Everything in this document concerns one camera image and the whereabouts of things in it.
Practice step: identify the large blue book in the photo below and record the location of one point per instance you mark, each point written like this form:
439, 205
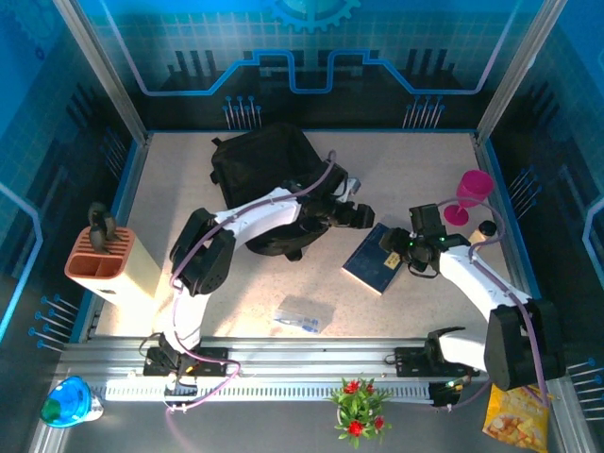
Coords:
370, 259

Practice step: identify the black student backpack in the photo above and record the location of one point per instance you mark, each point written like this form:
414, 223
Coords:
264, 160

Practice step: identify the clear plastic pencil case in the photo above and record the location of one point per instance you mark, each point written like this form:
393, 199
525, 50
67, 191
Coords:
304, 313

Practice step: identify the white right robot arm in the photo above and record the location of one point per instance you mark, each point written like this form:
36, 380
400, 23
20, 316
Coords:
481, 283

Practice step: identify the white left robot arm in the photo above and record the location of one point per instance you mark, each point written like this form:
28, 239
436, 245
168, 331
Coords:
269, 217

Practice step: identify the yellow chips bag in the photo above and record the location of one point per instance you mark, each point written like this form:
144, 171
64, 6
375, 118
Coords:
514, 420

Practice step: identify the small bottle with black cap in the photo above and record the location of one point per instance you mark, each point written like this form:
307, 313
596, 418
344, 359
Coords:
483, 231

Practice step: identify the pink plastic goblet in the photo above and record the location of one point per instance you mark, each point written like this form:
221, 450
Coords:
474, 189

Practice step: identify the black control box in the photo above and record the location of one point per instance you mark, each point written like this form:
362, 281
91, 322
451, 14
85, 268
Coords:
181, 389
446, 394

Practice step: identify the potted plant with red flowers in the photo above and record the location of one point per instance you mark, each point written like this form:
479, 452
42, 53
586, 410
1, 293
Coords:
358, 410

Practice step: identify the beige knife block orange top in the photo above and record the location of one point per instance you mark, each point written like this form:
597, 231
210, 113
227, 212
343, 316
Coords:
118, 269

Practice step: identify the blue green plastic toy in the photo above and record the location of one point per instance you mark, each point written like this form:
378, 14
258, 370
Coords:
68, 403

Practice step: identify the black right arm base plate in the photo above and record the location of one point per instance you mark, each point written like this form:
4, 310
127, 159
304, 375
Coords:
410, 362

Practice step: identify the aluminium table rail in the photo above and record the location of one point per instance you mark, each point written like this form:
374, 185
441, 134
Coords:
307, 356

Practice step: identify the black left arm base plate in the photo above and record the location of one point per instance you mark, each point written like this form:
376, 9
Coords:
214, 358

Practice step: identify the aluminium frame post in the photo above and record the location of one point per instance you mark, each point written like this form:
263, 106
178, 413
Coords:
519, 71
101, 71

